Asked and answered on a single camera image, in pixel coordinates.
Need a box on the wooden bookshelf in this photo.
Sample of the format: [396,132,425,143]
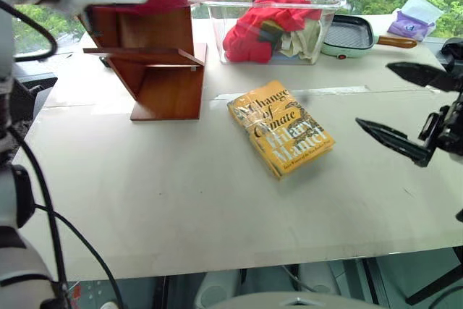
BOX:
[80,0,208,122]

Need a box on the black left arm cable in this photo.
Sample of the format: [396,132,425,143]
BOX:
[0,0,126,309]

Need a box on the yellow paperback book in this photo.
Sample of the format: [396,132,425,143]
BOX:
[226,80,336,181]

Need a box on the cream cloth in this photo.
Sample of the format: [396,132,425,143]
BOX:
[278,19,323,62]

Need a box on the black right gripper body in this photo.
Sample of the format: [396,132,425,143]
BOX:
[418,87,463,158]

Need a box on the purple wet wipes pack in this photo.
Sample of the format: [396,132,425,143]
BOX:
[386,0,444,43]

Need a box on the dark green sponge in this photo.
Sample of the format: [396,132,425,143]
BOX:
[258,21,285,44]

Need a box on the black table leg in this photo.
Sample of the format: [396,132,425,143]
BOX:
[404,247,463,306]

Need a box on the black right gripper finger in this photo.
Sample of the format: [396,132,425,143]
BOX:
[386,62,463,93]
[354,117,436,168]

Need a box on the black rounded object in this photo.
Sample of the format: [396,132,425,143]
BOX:
[440,37,463,71]

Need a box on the red cloth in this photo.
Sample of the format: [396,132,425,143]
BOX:
[222,0,323,64]

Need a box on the mint green electric grill pan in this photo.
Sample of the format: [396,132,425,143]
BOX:
[320,14,418,62]

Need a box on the dark grey furniture piece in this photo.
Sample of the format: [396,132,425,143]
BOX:
[13,69,59,124]

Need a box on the grey rounded robot body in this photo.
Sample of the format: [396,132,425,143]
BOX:
[193,261,386,309]

